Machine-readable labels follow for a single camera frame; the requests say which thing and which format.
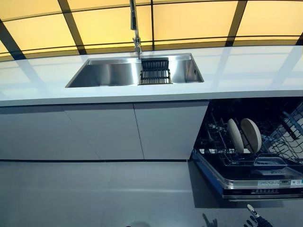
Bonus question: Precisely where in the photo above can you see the wide white cabinet door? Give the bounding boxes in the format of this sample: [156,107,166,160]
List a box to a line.
[0,103,145,162]

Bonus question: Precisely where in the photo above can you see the beige round plate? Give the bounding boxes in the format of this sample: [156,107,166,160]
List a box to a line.
[240,118,262,153]
[227,118,244,154]

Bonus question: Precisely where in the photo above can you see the stainless steel kitchen sink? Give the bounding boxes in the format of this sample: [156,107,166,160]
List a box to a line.
[65,52,205,88]

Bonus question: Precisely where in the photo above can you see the black built-in dishwasher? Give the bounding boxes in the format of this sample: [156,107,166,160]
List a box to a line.
[189,97,303,202]

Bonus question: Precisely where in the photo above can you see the chrome pull-down kitchen faucet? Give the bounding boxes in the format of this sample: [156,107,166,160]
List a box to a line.
[129,0,143,60]

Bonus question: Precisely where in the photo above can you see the narrow white cabinet door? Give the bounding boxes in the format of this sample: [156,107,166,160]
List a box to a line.
[133,100,209,162]

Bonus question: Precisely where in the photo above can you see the grey dishwasher cutlery tray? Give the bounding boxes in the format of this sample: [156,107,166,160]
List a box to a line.
[253,156,288,169]

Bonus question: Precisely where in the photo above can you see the black roll-up sink drying rack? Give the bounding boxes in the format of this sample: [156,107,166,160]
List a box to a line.
[138,57,174,85]

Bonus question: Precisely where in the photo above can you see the dark cabinet toe kick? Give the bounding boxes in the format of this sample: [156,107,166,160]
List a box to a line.
[0,159,190,163]

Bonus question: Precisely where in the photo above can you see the black wire dishwasher rack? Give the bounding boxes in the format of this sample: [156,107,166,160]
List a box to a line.
[200,113,288,167]
[265,104,303,163]

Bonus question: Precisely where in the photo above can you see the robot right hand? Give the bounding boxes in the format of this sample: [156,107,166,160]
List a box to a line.
[243,203,273,227]

